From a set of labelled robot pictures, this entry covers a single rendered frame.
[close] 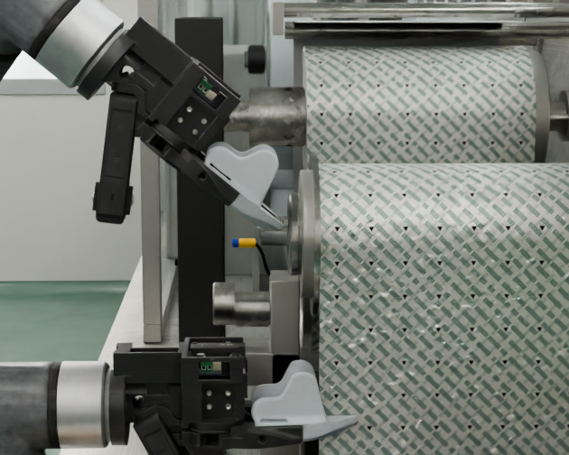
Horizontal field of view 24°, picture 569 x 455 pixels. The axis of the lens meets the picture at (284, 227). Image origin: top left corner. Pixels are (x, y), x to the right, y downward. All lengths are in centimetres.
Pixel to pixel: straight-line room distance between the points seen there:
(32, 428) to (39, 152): 568
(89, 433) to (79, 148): 565
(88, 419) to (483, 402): 34
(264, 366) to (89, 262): 563
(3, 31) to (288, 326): 37
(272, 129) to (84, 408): 41
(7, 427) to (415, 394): 35
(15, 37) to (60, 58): 4
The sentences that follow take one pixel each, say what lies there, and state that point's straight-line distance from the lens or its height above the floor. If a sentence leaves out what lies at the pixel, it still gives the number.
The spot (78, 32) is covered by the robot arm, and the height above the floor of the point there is 143.
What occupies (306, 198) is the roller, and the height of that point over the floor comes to 129.
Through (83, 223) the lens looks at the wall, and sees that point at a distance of 681.
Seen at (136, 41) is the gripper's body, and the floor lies 142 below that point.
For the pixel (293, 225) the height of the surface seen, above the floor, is 126.
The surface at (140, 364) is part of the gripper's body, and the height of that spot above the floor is 115.
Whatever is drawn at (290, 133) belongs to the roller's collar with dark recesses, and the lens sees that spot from 140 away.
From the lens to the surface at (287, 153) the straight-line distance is 215.
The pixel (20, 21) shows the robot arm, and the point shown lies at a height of 144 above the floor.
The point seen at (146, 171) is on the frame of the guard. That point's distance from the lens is 215.
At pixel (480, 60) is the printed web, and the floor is 140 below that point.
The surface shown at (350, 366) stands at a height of 114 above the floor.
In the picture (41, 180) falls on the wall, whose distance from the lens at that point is 680.
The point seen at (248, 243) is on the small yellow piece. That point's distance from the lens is 124.
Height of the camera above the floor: 145
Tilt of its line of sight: 10 degrees down
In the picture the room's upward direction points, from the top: straight up
